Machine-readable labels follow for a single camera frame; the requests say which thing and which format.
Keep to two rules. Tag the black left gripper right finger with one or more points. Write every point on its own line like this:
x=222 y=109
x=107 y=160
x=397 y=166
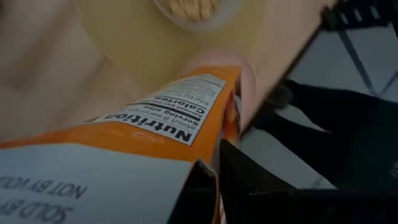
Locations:
x=248 y=186

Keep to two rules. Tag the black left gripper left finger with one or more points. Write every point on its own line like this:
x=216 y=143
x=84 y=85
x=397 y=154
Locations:
x=196 y=193

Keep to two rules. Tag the pink plate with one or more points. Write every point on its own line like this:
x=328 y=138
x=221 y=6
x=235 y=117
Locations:
x=248 y=87

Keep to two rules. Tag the orange cereal box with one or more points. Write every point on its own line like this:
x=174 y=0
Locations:
x=93 y=174

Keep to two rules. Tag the beige bowl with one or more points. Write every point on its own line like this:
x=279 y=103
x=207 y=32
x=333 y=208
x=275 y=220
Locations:
x=230 y=18

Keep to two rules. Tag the round woven straw placemat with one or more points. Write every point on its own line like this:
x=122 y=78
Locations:
x=155 y=46

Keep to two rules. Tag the toasted cereal rings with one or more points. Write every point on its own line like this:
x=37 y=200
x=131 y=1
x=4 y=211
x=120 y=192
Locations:
x=192 y=7

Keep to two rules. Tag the black aluminium rig frame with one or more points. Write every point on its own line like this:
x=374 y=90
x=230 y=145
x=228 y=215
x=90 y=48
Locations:
x=342 y=140

